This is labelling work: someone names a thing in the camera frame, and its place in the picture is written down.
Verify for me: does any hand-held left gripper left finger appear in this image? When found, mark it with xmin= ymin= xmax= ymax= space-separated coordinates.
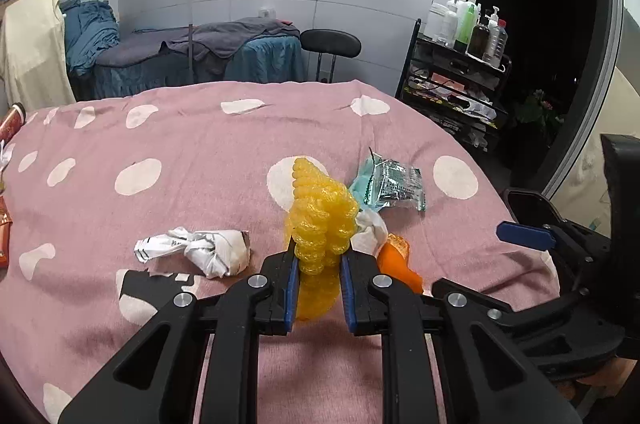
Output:
xmin=57 ymin=248 xmax=302 ymax=424

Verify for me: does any yellow bubble wrap piece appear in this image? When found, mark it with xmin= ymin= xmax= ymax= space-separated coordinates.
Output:
xmin=284 ymin=157 xmax=360 ymax=322

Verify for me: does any black mesh trolley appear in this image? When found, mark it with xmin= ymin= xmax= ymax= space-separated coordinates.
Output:
xmin=395 ymin=18 xmax=513 ymax=152

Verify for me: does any white tissue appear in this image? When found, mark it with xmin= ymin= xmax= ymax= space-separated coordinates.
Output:
xmin=352 ymin=209 xmax=390 ymax=255

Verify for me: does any dark brown bottle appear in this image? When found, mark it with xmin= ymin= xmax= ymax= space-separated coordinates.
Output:
xmin=467 ymin=17 xmax=491 ymax=58

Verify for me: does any teal plastic wrapper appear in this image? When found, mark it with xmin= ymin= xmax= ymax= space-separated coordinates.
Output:
xmin=347 ymin=157 xmax=383 ymax=210

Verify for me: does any massage bed with blankets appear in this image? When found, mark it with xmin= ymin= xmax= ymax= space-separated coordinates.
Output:
xmin=70 ymin=17 xmax=306 ymax=102

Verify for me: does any red chips can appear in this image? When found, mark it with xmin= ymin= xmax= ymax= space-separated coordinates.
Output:
xmin=0 ymin=103 xmax=27 ymax=142

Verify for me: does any blue bedding pile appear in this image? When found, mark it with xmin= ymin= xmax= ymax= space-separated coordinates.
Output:
xmin=59 ymin=0 xmax=121 ymax=78

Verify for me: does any potted plant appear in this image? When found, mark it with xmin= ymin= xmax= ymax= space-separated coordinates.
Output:
xmin=517 ymin=89 xmax=563 ymax=130

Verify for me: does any crumpled white paper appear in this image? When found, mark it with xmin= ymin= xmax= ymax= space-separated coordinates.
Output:
xmin=134 ymin=227 xmax=251 ymax=279

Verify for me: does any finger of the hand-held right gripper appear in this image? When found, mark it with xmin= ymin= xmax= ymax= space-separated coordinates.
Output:
xmin=496 ymin=221 xmax=592 ymax=264
xmin=600 ymin=133 xmax=640 ymax=239

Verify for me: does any red snack packet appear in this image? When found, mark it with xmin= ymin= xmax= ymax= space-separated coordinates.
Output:
xmin=0 ymin=197 xmax=13 ymax=267

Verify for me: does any green pump bottle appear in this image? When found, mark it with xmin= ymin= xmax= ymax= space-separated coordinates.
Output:
xmin=454 ymin=0 xmax=478 ymax=52

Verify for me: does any grey blanket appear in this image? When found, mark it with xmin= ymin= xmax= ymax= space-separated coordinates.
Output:
xmin=95 ymin=17 xmax=301 ymax=70

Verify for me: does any clear red-capped bottle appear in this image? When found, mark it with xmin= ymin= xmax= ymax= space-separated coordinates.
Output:
xmin=485 ymin=7 xmax=508 ymax=65

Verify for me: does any cream cloth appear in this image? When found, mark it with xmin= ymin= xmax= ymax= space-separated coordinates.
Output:
xmin=0 ymin=0 xmax=76 ymax=112

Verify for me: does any white jar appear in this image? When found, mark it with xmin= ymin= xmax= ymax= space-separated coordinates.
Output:
xmin=431 ymin=3 xmax=457 ymax=45

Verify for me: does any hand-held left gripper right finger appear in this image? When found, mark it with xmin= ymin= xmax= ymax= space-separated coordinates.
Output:
xmin=339 ymin=249 xmax=583 ymax=424

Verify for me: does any black trash bin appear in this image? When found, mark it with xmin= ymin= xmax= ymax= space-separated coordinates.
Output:
xmin=501 ymin=187 xmax=568 ymax=230

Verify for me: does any white pump bottle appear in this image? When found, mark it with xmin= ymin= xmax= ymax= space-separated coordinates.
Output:
xmin=442 ymin=0 xmax=462 ymax=48

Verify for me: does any black round stool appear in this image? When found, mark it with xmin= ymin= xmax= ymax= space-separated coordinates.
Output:
xmin=300 ymin=29 xmax=362 ymax=84

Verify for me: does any pink polka-dot blanket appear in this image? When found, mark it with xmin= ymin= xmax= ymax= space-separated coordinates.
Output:
xmin=0 ymin=79 xmax=561 ymax=424

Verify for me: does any glass door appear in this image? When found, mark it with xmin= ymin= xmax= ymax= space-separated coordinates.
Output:
xmin=540 ymin=0 xmax=640 ymax=255

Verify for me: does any green silver foil packet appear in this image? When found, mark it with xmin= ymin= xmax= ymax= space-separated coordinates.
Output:
xmin=375 ymin=157 xmax=427 ymax=211

